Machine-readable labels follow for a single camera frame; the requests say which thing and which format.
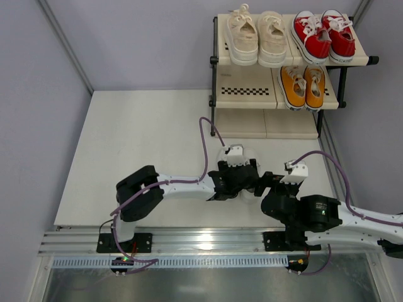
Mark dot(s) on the slotted cable duct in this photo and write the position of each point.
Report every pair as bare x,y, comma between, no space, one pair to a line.
171,262

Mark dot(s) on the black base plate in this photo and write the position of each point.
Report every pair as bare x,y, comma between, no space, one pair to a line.
140,243
289,240

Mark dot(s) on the white sneaker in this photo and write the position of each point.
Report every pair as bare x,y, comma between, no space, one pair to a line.
246,196
223,157

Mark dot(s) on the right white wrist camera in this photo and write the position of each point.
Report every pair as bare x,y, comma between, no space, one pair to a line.
297,173

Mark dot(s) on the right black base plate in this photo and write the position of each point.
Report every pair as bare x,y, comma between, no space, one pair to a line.
289,240

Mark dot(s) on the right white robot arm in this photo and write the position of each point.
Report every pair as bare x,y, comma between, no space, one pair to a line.
313,221

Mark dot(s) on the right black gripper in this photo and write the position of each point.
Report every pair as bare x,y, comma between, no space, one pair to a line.
274,181

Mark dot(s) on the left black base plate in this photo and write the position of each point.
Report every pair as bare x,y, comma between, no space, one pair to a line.
140,243

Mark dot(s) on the beige three-tier shoe shelf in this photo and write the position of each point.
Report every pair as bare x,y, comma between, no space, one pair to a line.
247,102

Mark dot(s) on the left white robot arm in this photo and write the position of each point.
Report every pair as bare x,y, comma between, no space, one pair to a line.
140,193

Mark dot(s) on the beige lace sneaker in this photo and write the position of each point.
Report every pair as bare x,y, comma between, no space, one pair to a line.
241,37
272,39

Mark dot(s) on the aluminium mounting rail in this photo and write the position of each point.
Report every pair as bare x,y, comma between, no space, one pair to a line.
177,241

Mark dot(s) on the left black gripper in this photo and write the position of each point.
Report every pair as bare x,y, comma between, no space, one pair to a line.
244,175

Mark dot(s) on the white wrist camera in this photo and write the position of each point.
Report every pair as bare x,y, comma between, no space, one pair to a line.
297,173
235,157

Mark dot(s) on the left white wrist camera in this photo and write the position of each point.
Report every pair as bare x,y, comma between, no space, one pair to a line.
235,157

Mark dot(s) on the red canvas sneaker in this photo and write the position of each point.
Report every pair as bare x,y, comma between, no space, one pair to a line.
311,37
338,27

